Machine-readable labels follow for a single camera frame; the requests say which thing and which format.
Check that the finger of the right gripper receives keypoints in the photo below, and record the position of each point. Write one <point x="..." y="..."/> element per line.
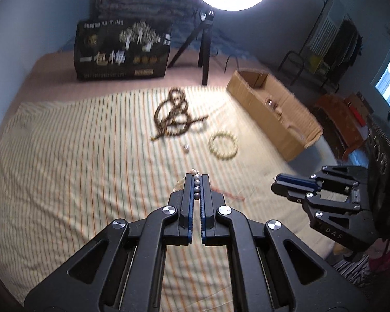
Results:
<point x="331" y="178"/>
<point x="307" y="194"/>

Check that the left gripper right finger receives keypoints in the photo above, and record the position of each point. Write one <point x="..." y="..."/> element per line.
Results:
<point x="271" y="269"/>

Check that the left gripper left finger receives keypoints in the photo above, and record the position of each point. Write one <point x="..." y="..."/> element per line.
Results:
<point x="121" y="268"/>

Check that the orange wooden stool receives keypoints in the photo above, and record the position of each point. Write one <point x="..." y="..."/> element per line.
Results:
<point x="347" y="123"/>

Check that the brown cardboard box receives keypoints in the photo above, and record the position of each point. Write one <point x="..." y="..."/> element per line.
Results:
<point x="288" y="124"/>

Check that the single white pearl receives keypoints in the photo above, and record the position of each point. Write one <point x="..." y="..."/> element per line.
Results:
<point x="186" y="148"/>

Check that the black metal rack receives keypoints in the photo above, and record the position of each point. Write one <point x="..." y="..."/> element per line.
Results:
<point x="330" y="49"/>

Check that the blue checked quilt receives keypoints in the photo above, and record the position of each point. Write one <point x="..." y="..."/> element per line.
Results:
<point x="221" y="44"/>

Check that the black printed gift bag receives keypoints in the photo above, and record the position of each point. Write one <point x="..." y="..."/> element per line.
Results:
<point x="122" y="48"/>

